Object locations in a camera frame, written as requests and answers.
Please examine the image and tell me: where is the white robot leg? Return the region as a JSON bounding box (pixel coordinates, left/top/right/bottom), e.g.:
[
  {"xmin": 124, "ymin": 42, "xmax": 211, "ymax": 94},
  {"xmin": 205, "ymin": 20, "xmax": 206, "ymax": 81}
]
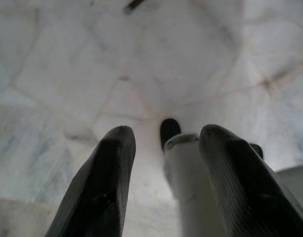
[{"xmin": 163, "ymin": 134, "xmax": 227, "ymax": 237}]

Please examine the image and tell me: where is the black robot foot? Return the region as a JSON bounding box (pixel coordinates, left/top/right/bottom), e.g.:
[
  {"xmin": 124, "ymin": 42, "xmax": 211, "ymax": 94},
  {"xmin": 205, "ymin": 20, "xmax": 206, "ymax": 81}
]
[
  {"xmin": 160, "ymin": 118, "xmax": 182, "ymax": 152},
  {"xmin": 250, "ymin": 143, "xmax": 264, "ymax": 159}
]

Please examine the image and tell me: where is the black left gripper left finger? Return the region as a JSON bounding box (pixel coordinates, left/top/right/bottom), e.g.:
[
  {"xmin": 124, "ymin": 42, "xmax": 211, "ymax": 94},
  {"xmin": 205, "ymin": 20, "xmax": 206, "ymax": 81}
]
[{"xmin": 44, "ymin": 125, "xmax": 137, "ymax": 237}]

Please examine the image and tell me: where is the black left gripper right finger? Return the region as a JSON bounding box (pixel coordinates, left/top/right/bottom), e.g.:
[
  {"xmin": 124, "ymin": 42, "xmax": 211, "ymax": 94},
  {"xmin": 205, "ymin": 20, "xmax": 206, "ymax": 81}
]
[{"xmin": 199, "ymin": 124, "xmax": 303, "ymax": 237}]

